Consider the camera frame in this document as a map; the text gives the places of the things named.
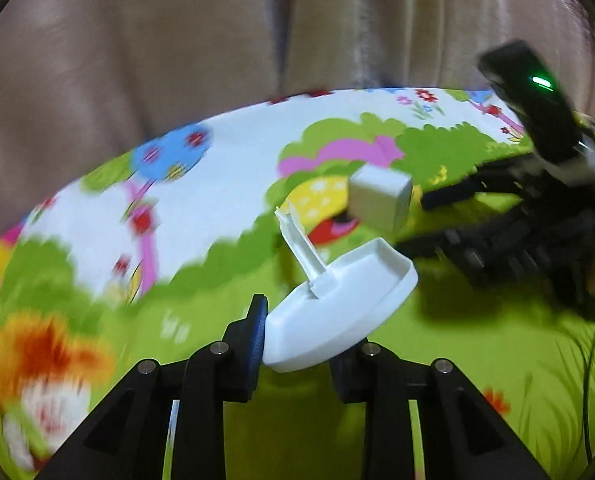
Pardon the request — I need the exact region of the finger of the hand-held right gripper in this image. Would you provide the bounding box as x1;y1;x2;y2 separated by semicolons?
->
421;159;543;212
396;210;585;318

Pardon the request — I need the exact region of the small plain white box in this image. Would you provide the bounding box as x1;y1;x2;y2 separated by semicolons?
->
348;166;413;235

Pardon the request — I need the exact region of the beige curtain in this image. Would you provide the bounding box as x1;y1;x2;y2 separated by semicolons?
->
0;0;595;261

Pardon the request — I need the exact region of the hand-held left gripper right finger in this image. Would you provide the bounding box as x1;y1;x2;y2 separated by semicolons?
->
330;341;551;480

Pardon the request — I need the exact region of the white boat-shaped plastic tray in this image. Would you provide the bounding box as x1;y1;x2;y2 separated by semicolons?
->
262;202;419;373

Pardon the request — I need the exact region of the black cable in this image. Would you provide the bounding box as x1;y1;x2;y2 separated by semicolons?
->
580;310;595;463

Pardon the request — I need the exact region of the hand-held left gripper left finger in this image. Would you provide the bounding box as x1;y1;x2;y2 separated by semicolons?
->
34;294;269;480

